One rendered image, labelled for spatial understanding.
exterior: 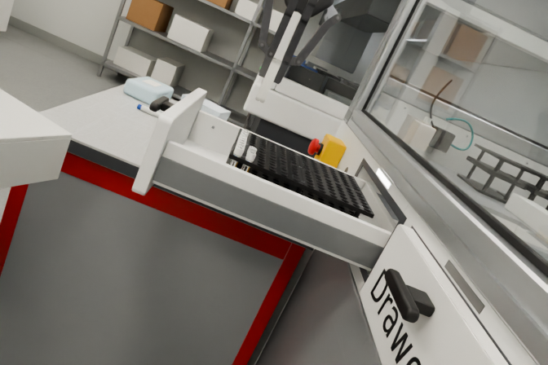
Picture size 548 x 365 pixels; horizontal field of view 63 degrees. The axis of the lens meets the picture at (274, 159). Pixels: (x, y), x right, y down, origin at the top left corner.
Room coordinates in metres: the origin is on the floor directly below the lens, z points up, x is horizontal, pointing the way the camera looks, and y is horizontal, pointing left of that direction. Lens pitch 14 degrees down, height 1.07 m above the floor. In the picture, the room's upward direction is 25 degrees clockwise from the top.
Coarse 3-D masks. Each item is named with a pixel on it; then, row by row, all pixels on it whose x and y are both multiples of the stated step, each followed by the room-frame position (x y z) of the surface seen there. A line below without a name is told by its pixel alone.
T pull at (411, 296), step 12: (384, 276) 0.42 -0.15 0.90; (396, 276) 0.40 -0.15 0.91; (396, 288) 0.38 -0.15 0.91; (408, 288) 0.39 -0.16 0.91; (396, 300) 0.37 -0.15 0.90; (408, 300) 0.36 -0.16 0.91; (420, 300) 0.38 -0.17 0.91; (408, 312) 0.35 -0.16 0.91; (420, 312) 0.37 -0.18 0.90; (432, 312) 0.37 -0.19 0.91
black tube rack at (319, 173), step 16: (256, 144) 0.70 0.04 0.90; (272, 144) 0.75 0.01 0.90; (256, 160) 0.62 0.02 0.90; (272, 160) 0.67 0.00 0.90; (288, 160) 0.70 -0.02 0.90; (304, 160) 0.75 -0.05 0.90; (272, 176) 0.60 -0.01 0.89; (288, 176) 0.61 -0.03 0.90; (304, 176) 0.65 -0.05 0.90; (320, 176) 0.69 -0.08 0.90; (336, 176) 0.74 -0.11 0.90; (304, 192) 0.67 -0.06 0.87; (320, 192) 0.60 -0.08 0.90; (336, 192) 0.64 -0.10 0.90; (352, 192) 0.68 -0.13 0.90; (336, 208) 0.66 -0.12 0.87; (352, 208) 0.61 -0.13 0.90; (368, 208) 0.64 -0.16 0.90
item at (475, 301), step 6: (450, 264) 0.42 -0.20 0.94; (450, 270) 0.42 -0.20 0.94; (456, 270) 0.41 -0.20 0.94; (456, 276) 0.40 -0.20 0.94; (456, 282) 0.40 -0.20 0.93; (462, 282) 0.39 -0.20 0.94; (462, 288) 0.39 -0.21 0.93; (468, 288) 0.38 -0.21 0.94; (468, 294) 0.37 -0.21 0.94; (474, 294) 0.37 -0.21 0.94; (474, 300) 0.36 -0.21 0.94; (474, 306) 0.36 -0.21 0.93; (480, 306) 0.35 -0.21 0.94; (480, 312) 0.35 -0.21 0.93
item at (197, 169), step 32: (192, 128) 0.78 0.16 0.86; (224, 128) 0.79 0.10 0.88; (160, 160) 0.54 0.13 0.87; (192, 160) 0.55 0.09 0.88; (224, 160) 0.76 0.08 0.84; (192, 192) 0.55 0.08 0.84; (224, 192) 0.55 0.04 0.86; (256, 192) 0.56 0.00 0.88; (288, 192) 0.56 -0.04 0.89; (256, 224) 0.56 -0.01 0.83; (288, 224) 0.56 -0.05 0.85; (320, 224) 0.56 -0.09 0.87; (352, 224) 0.57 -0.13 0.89; (384, 224) 0.65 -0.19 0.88; (352, 256) 0.57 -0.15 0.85
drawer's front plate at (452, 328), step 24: (408, 240) 0.49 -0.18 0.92; (384, 264) 0.51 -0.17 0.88; (408, 264) 0.46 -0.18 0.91; (432, 264) 0.43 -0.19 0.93; (432, 288) 0.40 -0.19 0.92; (384, 312) 0.45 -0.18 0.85; (456, 312) 0.35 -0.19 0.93; (384, 336) 0.43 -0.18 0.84; (408, 336) 0.39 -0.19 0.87; (432, 336) 0.36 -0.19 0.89; (456, 336) 0.33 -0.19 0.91; (480, 336) 0.32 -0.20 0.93; (384, 360) 0.40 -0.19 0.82; (408, 360) 0.37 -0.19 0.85; (432, 360) 0.34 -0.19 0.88; (456, 360) 0.32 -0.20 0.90; (480, 360) 0.30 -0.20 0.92; (504, 360) 0.30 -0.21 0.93
